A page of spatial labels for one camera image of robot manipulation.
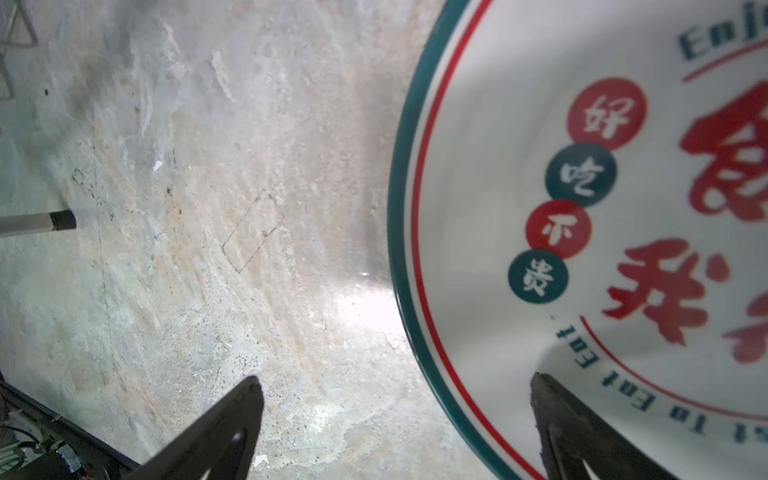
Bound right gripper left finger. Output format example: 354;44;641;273
129;376;264;479

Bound white plate red characters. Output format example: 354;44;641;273
387;1;767;479

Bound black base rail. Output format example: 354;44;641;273
1;380;141;479

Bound steel wire dish rack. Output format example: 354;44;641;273
1;0;78;237

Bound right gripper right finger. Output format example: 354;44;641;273
530;373;674;479

